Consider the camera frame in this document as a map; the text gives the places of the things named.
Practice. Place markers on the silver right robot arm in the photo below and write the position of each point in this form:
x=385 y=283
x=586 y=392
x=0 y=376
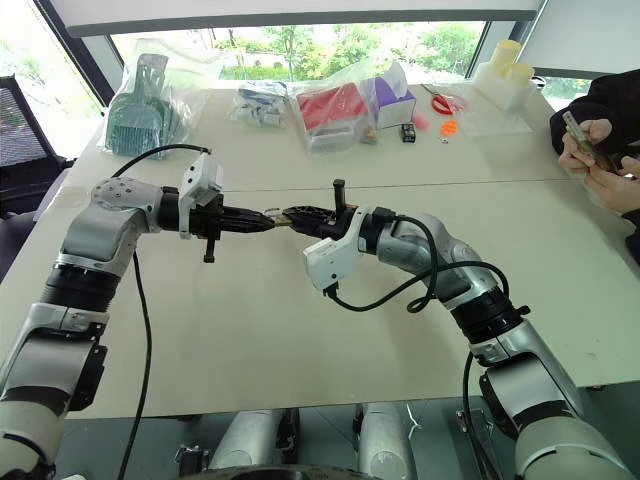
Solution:
x=500 y=300

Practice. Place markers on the black left jacket sleeve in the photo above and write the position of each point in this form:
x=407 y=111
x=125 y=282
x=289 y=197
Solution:
x=634 y=235

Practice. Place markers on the small colourful toy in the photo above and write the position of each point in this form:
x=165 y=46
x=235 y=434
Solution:
x=370 y=136

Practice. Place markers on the pale yellow cup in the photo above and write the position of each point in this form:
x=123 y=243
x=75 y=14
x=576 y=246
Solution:
x=521 y=72
x=506 y=57

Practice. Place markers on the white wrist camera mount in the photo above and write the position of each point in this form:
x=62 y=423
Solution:
x=330 y=260
x=200 y=175

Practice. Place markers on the black jacket sleeve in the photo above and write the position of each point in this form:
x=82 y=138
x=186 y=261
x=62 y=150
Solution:
x=605 y=97
x=634 y=235

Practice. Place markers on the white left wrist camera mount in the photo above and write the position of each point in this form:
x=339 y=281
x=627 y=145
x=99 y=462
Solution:
x=200 y=175

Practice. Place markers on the brass padlock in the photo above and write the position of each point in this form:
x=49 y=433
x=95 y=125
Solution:
x=283 y=221

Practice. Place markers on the bag of white blue parts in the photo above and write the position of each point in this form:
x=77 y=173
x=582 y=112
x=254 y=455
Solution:
x=257 y=105

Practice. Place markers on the silver padlock key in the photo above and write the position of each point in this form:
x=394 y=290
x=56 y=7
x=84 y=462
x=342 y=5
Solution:
x=272 y=212

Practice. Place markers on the silver robot left leg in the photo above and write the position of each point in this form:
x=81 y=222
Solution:
x=250 y=440

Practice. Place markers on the green dustpan in plastic bag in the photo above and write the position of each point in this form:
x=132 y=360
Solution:
x=142 y=115

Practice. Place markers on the silver robot right leg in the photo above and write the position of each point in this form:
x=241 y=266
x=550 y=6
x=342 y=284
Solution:
x=385 y=440

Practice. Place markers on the black right jacket sleeve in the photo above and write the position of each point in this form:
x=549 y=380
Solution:
x=605 y=97

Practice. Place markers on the red box in plastic bag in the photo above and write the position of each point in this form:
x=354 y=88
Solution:
x=327 y=112

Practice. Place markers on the purple white tissue box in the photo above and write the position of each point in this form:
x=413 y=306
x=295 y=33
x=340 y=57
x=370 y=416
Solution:
x=392 y=97

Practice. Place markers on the dark rounded robot torso edge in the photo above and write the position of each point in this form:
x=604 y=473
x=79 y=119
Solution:
x=275 y=474

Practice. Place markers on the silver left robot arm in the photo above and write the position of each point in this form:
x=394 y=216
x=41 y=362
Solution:
x=90 y=235

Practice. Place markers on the pink plastic piece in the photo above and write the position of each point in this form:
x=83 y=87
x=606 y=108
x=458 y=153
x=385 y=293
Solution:
x=421 y=122

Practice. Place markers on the orange balls cluster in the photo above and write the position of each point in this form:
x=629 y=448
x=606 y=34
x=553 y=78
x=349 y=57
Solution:
x=448 y=129

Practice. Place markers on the small black box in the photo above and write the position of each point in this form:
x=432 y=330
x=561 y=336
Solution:
x=408 y=133

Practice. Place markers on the black mesh office chair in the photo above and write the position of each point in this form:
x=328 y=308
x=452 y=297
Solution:
x=22 y=145

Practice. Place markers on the smartphone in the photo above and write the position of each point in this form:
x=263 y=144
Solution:
x=585 y=140

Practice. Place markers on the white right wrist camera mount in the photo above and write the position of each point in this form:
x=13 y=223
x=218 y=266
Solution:
x=330 y=260

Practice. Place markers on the person left hand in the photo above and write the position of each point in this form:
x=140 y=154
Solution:
x=617 y=187

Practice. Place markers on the silver robot leg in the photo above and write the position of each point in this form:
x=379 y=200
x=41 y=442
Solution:
x=385 y=440
x=250 y=440

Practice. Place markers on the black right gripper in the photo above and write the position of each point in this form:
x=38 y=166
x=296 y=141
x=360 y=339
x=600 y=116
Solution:
x=335 y=222

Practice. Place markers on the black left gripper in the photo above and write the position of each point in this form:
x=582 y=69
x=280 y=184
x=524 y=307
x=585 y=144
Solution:
x=207 y=220

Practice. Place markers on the person right hand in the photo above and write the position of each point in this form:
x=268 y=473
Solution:
x=587 y=145

